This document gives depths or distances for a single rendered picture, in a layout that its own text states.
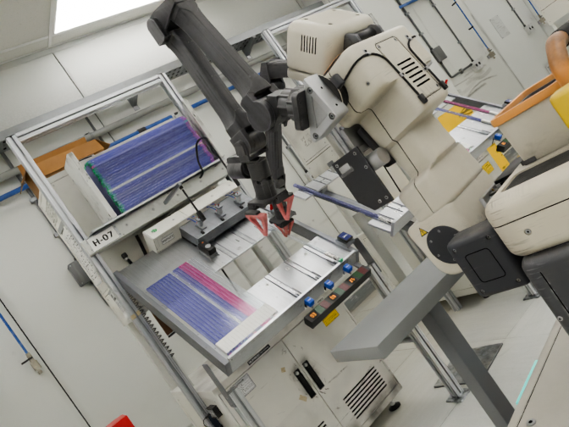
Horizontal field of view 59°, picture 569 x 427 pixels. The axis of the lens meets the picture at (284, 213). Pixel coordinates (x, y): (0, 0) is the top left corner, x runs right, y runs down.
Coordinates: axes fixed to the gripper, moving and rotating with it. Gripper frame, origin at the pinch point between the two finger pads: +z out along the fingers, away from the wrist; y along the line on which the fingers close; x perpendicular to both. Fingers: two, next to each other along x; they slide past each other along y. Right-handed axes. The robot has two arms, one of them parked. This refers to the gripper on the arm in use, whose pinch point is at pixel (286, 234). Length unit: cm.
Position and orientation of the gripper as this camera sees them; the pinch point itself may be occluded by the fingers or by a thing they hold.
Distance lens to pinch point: 211.3
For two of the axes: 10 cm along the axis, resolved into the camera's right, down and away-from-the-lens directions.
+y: -6.9, 4.9, -5.3
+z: 2.1, 8.4, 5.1
